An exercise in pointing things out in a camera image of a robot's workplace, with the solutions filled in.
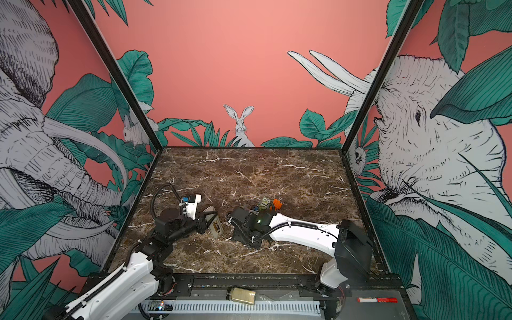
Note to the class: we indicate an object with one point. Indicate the black frame post left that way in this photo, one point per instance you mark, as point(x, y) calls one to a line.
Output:
point(87, 22)

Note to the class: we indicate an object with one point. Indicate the green owl puzzle piece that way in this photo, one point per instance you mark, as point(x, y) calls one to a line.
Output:
point(265, 203)

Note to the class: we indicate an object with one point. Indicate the white slotted cable duct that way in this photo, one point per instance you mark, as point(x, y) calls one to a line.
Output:
point(209, 306)

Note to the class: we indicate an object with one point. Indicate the orange toy brick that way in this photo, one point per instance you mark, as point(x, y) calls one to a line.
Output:
point(276, 204)

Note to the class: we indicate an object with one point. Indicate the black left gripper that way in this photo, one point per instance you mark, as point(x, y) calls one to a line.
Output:
point(201, 224)

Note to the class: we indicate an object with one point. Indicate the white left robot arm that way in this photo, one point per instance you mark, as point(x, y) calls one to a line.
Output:
point(142, 273)

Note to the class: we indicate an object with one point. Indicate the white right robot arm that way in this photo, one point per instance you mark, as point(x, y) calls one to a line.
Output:
point(347, 244)

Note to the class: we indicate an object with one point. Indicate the black frame post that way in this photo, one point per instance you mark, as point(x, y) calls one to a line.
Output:
point(87, 22)
point(405, 23)

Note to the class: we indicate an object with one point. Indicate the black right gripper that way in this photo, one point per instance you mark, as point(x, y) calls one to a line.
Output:
point(236, 236)

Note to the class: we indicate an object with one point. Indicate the red marker pen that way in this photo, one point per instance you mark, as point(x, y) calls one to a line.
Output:
point(377, 300)

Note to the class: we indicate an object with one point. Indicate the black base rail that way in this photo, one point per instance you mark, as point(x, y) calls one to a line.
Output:
point(308, 285)

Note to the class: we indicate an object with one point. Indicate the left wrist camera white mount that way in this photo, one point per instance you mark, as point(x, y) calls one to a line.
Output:
point(189, 205)

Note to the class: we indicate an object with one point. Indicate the grey remote control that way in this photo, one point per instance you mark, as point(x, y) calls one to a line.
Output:
point(215, 227)

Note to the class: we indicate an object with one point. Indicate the black frame post right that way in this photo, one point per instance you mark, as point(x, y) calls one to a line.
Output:
point(405, 23)

